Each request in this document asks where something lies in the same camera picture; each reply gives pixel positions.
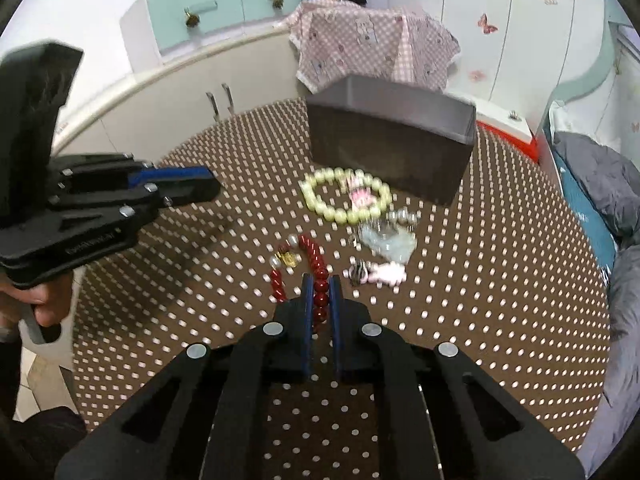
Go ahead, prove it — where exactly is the brown polka dot tablecloth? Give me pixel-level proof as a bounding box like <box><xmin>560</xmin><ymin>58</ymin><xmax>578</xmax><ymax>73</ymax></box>
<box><xmin>73</xmin><ymin>100</ymin><xmax>610</xmax><ymax>479</ymax></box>

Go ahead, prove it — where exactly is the white wardrobe with butterflies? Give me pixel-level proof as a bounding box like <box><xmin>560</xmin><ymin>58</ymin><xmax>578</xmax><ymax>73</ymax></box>
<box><xmin>388</xmin><ymin>0</ymin><xmax>606</xmax><ymax>127</ymax></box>

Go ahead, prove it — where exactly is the pink checked bear cloth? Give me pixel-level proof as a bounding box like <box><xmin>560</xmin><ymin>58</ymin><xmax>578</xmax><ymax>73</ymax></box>
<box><xmin>280</xmin><ymin>0</ymin><xmax>461</xmax><ymax>93</ymax></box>

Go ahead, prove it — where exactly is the pale green bead bracelet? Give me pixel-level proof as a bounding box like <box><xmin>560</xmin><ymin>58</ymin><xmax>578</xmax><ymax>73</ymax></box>
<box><xmin>299</xmin><ymin>166</ymin><xmax>394</xmax><ymax>226</ymax></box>

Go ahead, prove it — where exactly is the teal bed sheet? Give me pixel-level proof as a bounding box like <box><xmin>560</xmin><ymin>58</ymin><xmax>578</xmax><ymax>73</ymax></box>
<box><xmin>549</xmin><ymin>148</ymin><xmax>620</xmax><ymax>276</ymax></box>

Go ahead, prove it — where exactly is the red storage ottoman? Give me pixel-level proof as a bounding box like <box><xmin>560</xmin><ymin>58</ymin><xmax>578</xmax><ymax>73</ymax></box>
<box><xmin>472</xmin><ymin>98</ymin><xmax>539</xmax><ymax>164</ymax></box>

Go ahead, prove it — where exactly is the person's left hand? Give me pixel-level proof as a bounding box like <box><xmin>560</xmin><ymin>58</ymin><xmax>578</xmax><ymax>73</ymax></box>
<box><xmin>1</xmin><ymin>273</ymin><xmax>74</xmax><ymax>328</ymax></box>

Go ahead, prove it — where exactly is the pink bear keychain charm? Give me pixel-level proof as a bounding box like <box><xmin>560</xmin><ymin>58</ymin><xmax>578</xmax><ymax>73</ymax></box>
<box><xmin>347</xmin><ymin>260</ymin><xmax>407</xmax><ymax>287</ymax></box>

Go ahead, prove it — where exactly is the dark red bead bracelet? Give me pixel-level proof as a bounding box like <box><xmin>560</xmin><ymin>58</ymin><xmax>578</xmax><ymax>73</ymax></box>
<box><xmin>268</xmin><ymin>233</ymin><xmax>332</xmax><ymax>336</ymax></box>

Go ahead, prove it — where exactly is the white jade pendant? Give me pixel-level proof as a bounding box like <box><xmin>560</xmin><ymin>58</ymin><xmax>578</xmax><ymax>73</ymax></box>
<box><xmin>356</xmin><ymin>219</ymin><xmax>418</xmax><ymax>264</ymax></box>

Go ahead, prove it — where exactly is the grey duvet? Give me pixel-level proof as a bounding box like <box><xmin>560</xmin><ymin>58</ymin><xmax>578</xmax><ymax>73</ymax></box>
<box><xmin>552</xmin><ymin>131</ymin><xmax>639</xmax><ymax>479</ymax></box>

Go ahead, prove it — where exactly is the pearl gold earring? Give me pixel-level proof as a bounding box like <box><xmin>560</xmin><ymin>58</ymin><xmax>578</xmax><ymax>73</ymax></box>
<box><xmin>269</xmin><ymin>249</ymin><xmax>302</xmax><ymax>269</ymax></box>

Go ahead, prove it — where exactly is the teal drawer unit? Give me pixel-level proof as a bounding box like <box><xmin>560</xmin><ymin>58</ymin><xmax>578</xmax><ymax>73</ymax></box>
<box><xmin>120</xmin><ymin>0</ymin><xmax>302</xmax><ymax>73</ymax></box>

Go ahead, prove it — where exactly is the cream curved cabinet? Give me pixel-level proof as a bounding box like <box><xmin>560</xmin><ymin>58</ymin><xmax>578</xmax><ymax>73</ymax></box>
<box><xmin>52</xmin><ymin>27</ymin><xmax>308</xmax><ymax>160</ymax></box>

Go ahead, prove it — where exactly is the grey metal tin box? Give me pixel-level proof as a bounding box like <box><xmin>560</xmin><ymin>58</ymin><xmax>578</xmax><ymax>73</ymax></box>
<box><xmin>306</xmin><ymin>75</ymin><xmax>477</xmax><ymax>206</ymax></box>

